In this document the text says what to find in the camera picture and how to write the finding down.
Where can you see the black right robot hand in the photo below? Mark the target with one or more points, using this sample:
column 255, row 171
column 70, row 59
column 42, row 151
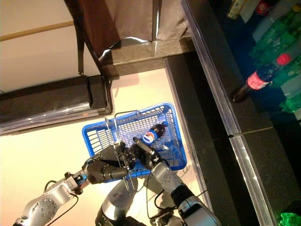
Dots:
column 145, row 157

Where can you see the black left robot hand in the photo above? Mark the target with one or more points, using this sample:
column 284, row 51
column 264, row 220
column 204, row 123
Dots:
column 103, row 167

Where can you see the pepsi cola bottle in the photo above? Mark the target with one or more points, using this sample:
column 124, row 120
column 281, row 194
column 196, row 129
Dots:
column 152, row 134

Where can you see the blue plastic shopping basket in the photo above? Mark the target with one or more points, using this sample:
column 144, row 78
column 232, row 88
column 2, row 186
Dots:
column 179, row 150

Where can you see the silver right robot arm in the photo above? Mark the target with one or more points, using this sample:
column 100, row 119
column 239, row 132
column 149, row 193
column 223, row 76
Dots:
column 178, row 188

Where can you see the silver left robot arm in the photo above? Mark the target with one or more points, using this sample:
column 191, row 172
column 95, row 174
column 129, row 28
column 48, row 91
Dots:
column 47, row 204

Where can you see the silver left robot leg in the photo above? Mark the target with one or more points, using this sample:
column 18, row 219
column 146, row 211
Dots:
column 115, row 202

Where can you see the dark shelf base plinth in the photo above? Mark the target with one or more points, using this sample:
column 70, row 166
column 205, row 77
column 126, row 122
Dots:
column 200, row 117

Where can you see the dark shelf board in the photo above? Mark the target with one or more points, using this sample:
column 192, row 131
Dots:
column 211, row 47
column 270, row 176

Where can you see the coca cola bottle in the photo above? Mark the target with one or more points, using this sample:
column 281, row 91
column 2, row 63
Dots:
column 265, row 5
column 258, row 81

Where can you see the green sprite bottle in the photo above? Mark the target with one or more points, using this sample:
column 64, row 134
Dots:
column 291, row 220
column 277, row 44
column 289, row 73
column 291, row 103
column 275, row 26

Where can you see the small yellow tea bottle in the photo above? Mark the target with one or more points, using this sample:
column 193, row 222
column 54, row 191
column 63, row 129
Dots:
column 236, row 9

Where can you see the black frame pole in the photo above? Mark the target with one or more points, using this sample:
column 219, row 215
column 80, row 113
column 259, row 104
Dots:
column 156, row 18

